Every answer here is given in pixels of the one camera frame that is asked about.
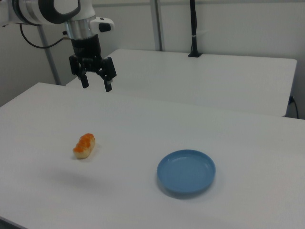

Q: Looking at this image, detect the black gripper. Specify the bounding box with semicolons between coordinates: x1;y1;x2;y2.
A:
69;34;118;93

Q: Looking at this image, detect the orange glazed bread roll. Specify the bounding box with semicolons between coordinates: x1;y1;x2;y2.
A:
72;133;97;160

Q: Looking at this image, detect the blue round plate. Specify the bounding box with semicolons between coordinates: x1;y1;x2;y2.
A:
156;149;217;194

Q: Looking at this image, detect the white side table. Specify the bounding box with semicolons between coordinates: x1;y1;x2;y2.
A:
65;49;298;117

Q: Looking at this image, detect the black pole with base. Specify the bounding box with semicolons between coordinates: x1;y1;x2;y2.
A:
188;0;203;58

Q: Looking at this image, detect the aluminium frame post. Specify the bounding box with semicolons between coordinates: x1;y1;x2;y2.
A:
149;0;165;52
37;24;61;86

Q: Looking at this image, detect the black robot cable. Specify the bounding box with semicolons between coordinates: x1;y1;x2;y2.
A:
20;23;70;50

